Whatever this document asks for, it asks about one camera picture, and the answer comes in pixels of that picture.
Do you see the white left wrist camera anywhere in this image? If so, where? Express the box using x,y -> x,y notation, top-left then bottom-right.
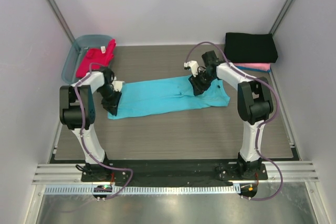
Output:
111,80 -> 124,92

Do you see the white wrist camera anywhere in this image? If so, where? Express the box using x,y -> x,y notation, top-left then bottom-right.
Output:
111,80 -> 124,92
184,60 -> 199,77

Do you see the white slotted cable duct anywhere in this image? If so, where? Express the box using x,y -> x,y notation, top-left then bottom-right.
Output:
44,184 -> 240,196

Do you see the folded blue t-shirt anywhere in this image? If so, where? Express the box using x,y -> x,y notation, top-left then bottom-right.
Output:
236,66 -> 271,73

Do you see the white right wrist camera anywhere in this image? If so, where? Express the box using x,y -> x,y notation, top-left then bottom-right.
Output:
184,60 -> 199,77

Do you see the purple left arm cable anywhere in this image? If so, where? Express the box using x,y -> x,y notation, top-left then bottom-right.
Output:
75,62 -> 134,200

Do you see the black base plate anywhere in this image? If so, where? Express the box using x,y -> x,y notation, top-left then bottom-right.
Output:
76,159 -> 268,183

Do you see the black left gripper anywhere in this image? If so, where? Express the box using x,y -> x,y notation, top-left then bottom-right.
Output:
97,86 -> 122,116

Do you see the cyan t-shirt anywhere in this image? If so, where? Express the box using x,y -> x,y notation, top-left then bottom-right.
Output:
108,76 -> 230,120

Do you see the clear blue plastic bin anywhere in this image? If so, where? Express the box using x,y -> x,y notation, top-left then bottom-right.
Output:
61,35 -> 112,84

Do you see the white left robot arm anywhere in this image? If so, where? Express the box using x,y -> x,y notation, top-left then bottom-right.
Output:
59,66 -> 123,182

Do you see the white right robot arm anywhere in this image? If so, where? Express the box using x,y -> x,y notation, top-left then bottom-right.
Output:
184,51 -> 274,180

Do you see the red t-shirt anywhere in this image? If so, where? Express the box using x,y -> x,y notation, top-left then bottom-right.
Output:
76,39 -> 116,79

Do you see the folded pink t-shirt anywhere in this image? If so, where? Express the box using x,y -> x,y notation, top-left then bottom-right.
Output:
234,63 -> 270,70

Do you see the folded black t-shirt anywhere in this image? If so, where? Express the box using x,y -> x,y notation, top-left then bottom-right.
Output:
224,32 -> 278,63

